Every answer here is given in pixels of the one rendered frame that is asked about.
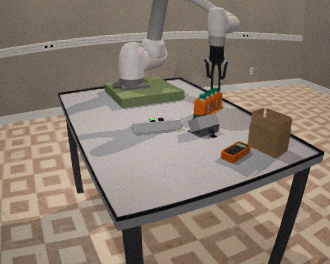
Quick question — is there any black table edge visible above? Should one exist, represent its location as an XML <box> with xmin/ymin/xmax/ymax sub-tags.
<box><xmin>58</xmin><ymin>77</ymin><xmax>324</xmax><ymax>222</ymax></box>

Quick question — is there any brown cardboard box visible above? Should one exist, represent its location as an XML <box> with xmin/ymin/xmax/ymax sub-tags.
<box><xmin>248</xmin><ymin>108</ymin><xmax>292</xmax><ymax>158</ymax></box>

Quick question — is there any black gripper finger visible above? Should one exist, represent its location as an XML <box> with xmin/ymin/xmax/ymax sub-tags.
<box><xmin>217</xmin><ymin>59</ymin><xmax>229</xmax><ymax>92</ymax></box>
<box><xmin>204</xmin><ymin>58</ymin><xmax>215</xmax><ymax>89</ymax></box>

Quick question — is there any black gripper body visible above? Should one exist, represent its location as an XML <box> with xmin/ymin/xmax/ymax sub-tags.
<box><xmin>209</xmin><ymin>45</ymin><xmax>225</xmax><ymax>65</ymax></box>

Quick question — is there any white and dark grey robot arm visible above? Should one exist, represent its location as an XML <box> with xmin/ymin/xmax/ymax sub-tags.
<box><xmin>112</xmin><ymin>0</ymin><xmax>240</xmax><ymax>91</ymax></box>

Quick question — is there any orange digital multimeter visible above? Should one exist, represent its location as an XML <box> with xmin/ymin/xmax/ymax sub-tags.
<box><xmin>221</xmin><ymin>141</ymin><xmax>251</xmax><ymax>163</ymax></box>

